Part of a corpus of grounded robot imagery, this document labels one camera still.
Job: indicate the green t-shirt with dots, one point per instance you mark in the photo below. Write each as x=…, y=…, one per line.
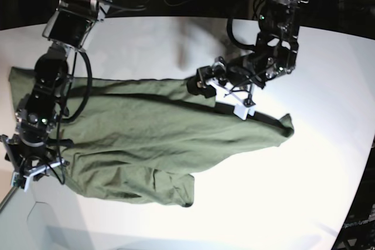
x=141, y=141

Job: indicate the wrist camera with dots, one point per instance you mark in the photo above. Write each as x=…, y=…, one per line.
x=17, y=180
x=243, y=112

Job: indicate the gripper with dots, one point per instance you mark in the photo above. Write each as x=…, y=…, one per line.
x=230, y=78
x=33, y=163

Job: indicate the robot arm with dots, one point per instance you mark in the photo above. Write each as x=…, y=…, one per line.
x=42, y=111
x=273, y=55

